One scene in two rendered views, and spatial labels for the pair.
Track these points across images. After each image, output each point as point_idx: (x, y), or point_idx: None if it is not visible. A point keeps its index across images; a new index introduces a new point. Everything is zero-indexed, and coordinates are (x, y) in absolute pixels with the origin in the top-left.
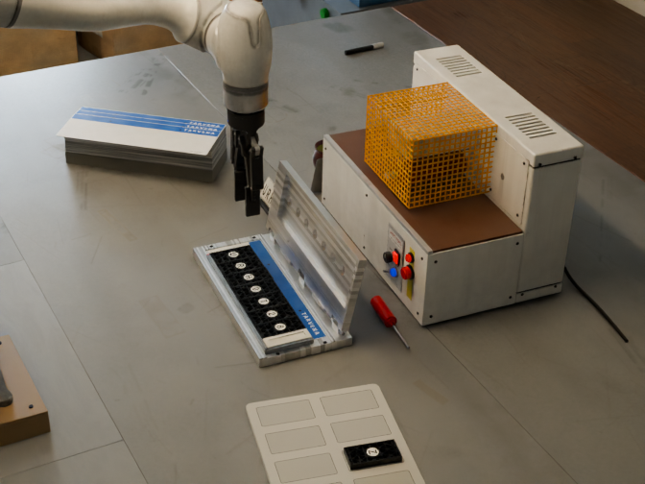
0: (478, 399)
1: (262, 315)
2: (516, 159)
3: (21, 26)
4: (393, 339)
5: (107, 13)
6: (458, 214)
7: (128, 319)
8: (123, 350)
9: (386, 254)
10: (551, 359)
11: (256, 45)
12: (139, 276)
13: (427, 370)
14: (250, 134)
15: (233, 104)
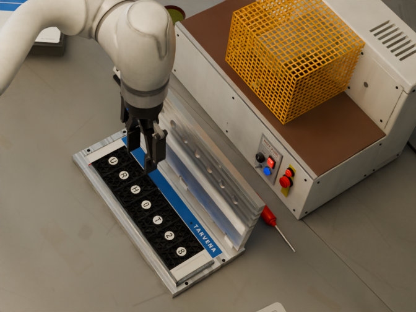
0: (364, 299)
1: (161, 238)
2: (387, 80)
3: None
4: (277, 239)
5: (6, 80)
6: (325, 121)
7: (35, 257)
8: (42, 299)
9: (259, 157)
10: (410, 239)
11: (164, 56)
12: (30, 196)
13: (314, 272)
14: (151, 121)
15: (137, 102)
